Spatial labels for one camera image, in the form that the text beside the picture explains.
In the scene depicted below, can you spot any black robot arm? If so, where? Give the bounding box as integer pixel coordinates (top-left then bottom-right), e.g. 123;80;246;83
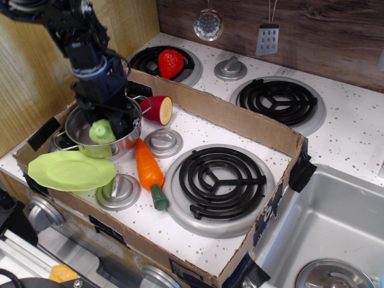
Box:
1;1;140;139

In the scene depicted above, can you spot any hanging metal slotted spatula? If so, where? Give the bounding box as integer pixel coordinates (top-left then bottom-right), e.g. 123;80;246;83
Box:
256;1;280;56

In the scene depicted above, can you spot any silver front knob middle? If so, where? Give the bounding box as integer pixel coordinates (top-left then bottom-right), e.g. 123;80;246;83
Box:
139;265;181;288

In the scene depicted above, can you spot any black cable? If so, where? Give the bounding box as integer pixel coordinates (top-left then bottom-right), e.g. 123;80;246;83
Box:
0;268;22;288

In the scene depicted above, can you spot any silver front knob left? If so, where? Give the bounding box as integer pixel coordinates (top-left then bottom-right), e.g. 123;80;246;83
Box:
28;196;65;232

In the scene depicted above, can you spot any silver sink drain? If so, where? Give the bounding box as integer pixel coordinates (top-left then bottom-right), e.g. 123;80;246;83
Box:
295;258;375;288

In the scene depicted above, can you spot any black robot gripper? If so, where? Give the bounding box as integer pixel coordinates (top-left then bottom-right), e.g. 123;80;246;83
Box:
71;55;134;139

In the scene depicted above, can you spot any red toy strawberry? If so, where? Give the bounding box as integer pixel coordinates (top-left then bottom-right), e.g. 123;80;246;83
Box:
158;49;184;79

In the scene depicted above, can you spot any light green toy broccoli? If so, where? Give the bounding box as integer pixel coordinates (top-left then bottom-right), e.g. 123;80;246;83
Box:
88;119;116;145

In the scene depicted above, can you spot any orange toy carrot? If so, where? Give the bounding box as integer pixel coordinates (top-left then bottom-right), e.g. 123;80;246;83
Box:
135;138;169;211

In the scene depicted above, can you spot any brown cardboard fence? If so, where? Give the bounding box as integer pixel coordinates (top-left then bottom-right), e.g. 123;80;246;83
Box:
12;67;317;288

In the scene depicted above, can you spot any light green plastic plate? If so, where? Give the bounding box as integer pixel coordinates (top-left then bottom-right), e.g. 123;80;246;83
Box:
28;151;117;192

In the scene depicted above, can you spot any front left black burner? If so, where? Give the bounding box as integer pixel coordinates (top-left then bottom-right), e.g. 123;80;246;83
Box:
49;129;79;152

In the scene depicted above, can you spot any hanging round metal strainer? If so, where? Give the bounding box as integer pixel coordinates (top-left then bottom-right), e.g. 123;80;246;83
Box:
193;0;224;42

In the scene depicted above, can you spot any front right black burner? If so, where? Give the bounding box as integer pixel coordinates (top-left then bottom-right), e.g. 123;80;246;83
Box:
163;145;275;239

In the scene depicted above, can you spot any halved red toy fruit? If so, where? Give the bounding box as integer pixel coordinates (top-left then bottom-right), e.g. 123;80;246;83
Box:
139;95;173;125

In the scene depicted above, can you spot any silver stove knob lower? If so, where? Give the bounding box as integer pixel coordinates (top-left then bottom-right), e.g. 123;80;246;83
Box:
95;174;140;211

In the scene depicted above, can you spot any silver back stove knob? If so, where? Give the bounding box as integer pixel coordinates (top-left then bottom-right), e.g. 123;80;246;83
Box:
214;56;248;82

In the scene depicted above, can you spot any stainless steel sink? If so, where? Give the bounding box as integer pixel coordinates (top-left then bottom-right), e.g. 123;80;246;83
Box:
254;165;383;287

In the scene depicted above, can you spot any black burner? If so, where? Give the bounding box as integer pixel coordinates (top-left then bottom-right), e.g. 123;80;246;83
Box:
49;129;79;152
229;76;326;137
163;145;275;239
129;46;203;86

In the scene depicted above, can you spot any back left black burner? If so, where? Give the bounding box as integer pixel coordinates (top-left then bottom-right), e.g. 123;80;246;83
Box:
129;46;203;86

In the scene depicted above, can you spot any orange object bottom left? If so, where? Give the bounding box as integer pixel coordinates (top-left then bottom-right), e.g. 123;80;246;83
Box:
48;264;79;283

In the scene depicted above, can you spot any small stainless steel pot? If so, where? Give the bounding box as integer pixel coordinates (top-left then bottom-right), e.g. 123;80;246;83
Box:
52;96;153;160

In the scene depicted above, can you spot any black device left edge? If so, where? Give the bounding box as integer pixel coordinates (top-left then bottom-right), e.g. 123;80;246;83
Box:
1;189;38;247

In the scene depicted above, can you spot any back right black burner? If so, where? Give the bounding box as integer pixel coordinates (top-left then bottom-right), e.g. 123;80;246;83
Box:
229;76;326;137

